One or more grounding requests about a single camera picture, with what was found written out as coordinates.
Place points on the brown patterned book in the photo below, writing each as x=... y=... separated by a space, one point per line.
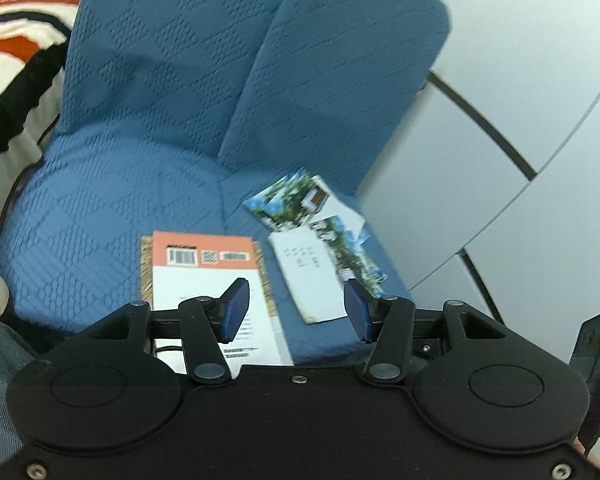
x=146 y=270

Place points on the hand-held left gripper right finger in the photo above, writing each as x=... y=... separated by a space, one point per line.
x=357 y=310

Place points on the blue textured sofa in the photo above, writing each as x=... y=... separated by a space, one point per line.
x=155 y=85

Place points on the grey trousers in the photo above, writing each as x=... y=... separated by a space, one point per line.
x=0 y=385

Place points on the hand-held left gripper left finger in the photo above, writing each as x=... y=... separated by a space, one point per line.
x=235 y=310

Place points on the beige cushion cover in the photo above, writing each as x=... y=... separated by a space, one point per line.
x=25 y=160

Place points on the orange and white book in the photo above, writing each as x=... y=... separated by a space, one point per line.
x=190 y=285

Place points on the red black white striped blanket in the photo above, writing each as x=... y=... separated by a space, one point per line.
x=20 y=25

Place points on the white cabinet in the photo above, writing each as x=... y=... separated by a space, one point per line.
x=480 y=185

